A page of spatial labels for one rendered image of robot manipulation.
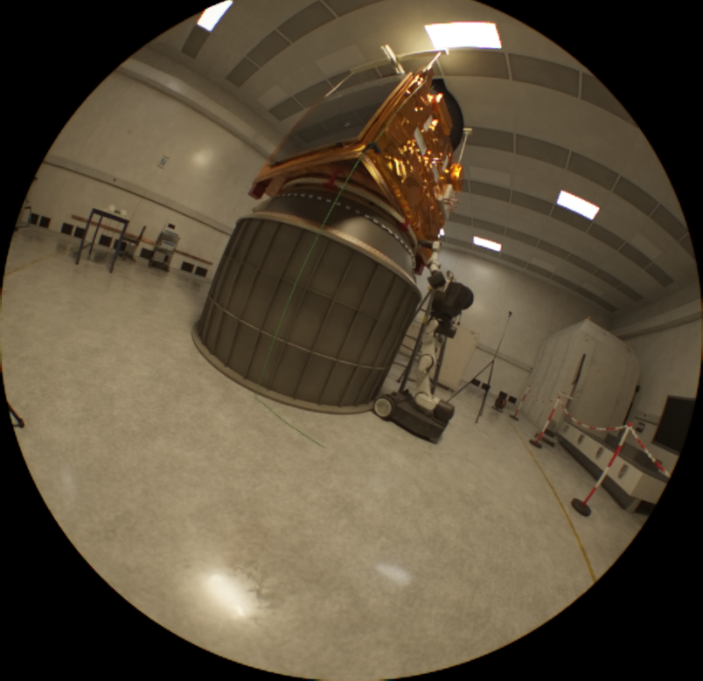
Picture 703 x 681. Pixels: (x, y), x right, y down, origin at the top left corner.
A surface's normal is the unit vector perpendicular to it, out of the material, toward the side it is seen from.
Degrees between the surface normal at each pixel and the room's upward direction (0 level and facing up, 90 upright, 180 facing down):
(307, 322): 90
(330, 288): 90
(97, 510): 0
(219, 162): 90
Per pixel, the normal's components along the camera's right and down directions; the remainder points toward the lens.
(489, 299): -0.50, -0.14
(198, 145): 0.77, 0.37
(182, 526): 0.39, -0.92
